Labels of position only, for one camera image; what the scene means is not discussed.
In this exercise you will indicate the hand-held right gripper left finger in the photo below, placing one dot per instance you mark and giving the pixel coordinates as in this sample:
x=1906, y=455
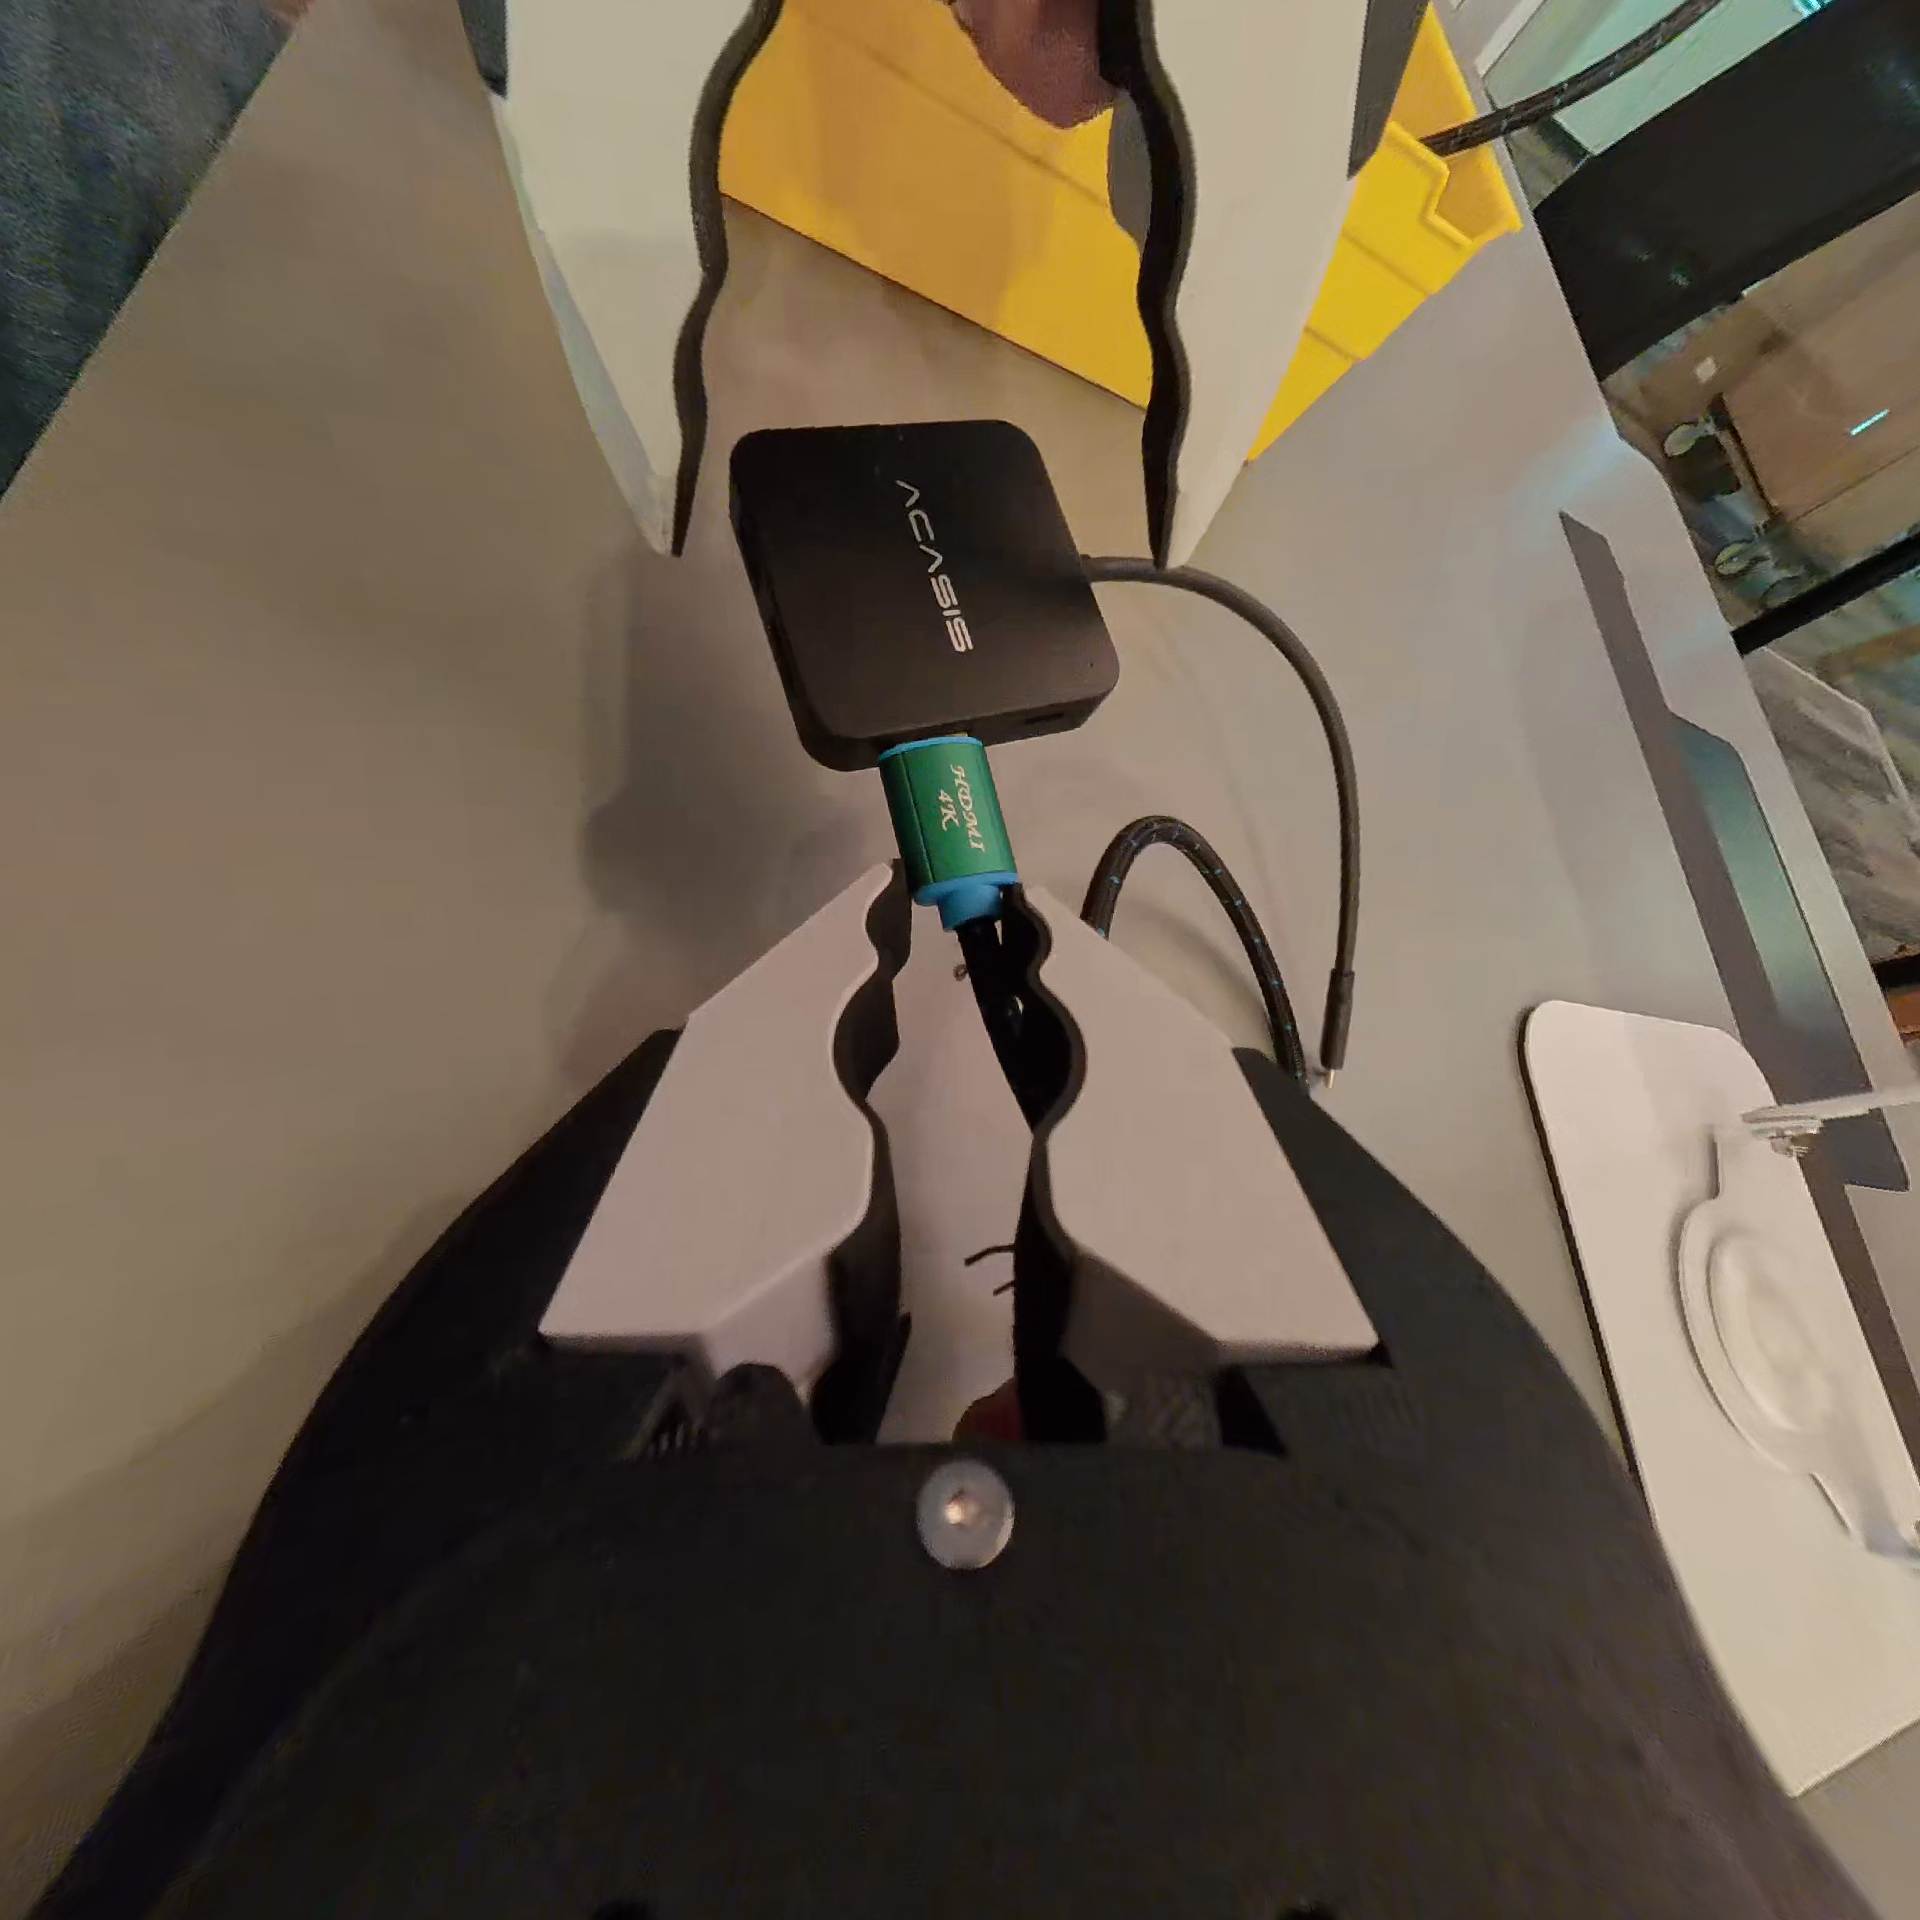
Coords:
x=705, y=1185

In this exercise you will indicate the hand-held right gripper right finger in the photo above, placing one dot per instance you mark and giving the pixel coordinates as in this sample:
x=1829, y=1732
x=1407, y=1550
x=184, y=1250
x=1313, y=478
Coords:
x=1200, y=1199

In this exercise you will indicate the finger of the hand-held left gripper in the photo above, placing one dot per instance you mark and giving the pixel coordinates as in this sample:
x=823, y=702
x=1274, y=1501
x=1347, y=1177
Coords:
x=1260, y=194
x=616, y=194

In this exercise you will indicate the yellow plastic bin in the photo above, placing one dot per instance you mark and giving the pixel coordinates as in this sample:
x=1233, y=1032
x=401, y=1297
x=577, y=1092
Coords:
x=976, y=225

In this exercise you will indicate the person's left hand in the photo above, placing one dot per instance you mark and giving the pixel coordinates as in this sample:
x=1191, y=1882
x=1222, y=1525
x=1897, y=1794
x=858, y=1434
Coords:
x=1051, y=60

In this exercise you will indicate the black high-back office chair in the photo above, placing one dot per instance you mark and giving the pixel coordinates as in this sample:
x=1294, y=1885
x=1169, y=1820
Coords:
x=1695, y=255

